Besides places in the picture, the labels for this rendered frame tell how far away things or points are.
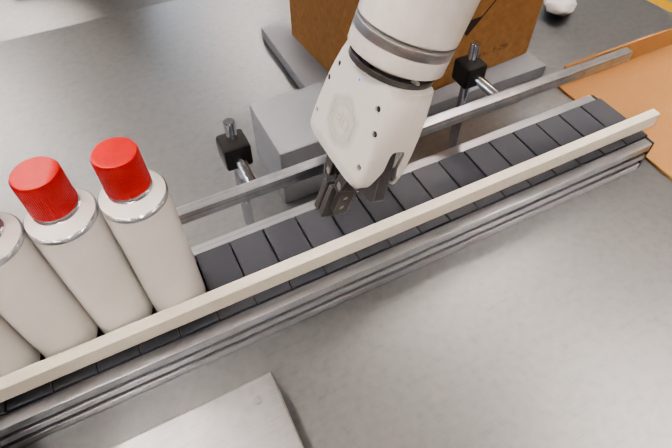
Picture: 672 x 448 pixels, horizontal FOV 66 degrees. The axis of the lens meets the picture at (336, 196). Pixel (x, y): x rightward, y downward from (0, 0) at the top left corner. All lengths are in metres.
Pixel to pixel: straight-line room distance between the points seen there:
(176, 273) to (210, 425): 0.13
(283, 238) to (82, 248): 0.22
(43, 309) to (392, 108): 0.32
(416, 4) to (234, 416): 0.36
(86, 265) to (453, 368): 0.35
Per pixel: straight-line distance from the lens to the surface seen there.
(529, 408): 0.57
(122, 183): 0.39
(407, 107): 0.41
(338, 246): 0.52
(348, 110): 0.45
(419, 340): 0.57
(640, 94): 0.93
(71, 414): 0.57
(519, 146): 0.70
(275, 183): 0.51
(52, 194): 0.40
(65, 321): 0.50
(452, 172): 0.64
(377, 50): 0.40
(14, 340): 0.52
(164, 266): 0.46
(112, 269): 0.46
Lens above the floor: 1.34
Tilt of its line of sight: 50 degrees down
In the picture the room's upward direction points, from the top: straight up
